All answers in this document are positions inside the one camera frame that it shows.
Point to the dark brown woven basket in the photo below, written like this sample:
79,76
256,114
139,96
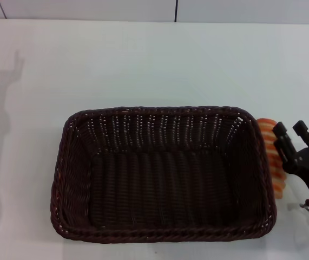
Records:
159,184

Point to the orange striped bread loaf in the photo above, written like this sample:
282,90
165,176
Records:
270,134

